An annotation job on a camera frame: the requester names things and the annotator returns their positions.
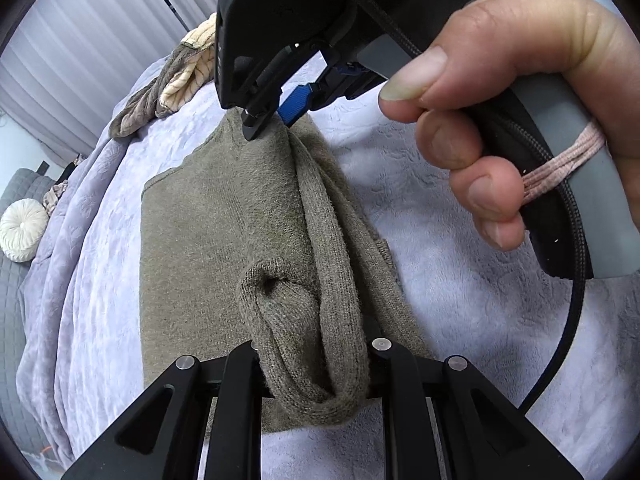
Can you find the olive brown knit sweater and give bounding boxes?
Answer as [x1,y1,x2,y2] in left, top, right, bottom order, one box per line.
[140,110,428,432]

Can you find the person right hand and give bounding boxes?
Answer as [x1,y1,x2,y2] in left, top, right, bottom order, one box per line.
[378,0,639,252]

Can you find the cream striped fleece garment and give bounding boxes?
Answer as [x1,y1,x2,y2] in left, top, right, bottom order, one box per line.
[156,12,217,117]

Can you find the lavender plush bed blanket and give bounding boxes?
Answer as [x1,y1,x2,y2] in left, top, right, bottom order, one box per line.
[13,86,639,479]

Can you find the grey brown fleece garment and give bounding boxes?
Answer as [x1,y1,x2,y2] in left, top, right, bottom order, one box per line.
[108,44,196,139]

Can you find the grey window curtain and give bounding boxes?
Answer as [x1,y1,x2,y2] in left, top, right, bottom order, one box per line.
[1,0,217,166]

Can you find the pink rubber band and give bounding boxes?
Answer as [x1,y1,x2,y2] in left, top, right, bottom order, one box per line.
[522,119,606,205]

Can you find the small floral fabric piece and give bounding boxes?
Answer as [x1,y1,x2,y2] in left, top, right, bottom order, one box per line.
[42,180,68,217]

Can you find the grey quilted headboard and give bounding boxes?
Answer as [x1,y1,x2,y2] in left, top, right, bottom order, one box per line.
[1,168,55,460]

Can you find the round white pleated cushion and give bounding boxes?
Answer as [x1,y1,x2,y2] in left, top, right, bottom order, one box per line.
[1,198,49,263]

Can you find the black braided cable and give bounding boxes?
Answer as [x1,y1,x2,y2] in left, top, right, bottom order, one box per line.
[314,0,587,413]

